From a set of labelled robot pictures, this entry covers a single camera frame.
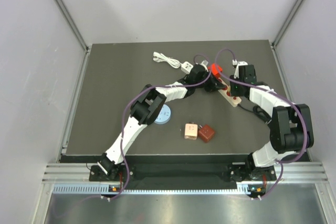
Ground white coiled power cable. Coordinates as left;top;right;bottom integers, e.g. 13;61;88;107
152;51;184;69

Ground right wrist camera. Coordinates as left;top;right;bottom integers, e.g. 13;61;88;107
232;60;249;79

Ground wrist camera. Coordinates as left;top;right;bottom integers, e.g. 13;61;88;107
201;60;208;68
232;60;249;79

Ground pink cube plug adapter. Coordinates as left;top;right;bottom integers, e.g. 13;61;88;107
184;123;198;140

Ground white power strip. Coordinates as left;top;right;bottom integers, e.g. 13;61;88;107
181;61;194;74

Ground cream power strip red sockets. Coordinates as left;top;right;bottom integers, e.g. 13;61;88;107
217;78;242;107

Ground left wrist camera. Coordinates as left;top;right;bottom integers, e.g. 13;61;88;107
201;60;208;68

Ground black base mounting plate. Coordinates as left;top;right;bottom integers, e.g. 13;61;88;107
89;163;277;182

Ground brown cube plug adapter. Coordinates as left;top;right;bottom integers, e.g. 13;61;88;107
197;124;215;143

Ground purple cable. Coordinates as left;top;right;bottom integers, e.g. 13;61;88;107
120;54;213;200
215;48;308;200

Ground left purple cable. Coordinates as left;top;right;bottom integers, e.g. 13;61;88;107
120;54;213;200

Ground round light blue socket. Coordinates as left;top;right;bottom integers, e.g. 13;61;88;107
154;104;171;125

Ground red cube plug adapter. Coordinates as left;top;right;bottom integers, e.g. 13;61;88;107
209;63;223;78

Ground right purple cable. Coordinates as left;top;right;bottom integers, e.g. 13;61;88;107
215;48;308;200

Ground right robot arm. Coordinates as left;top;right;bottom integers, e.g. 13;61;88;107
230;61;314;180

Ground slotted cable duct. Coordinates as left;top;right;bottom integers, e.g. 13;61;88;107
52;184;262;195

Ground black power cable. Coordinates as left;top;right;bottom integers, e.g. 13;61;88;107
237;103;272;124

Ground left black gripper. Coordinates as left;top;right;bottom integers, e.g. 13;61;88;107
194;70;225;93

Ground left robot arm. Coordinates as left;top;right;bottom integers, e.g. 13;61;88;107
97;64;224;180

